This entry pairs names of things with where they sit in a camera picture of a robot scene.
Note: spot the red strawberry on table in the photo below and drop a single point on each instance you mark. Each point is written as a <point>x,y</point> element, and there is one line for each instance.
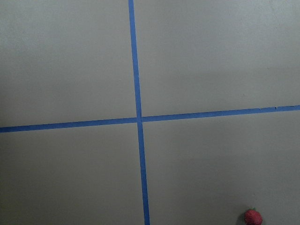
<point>252,217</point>

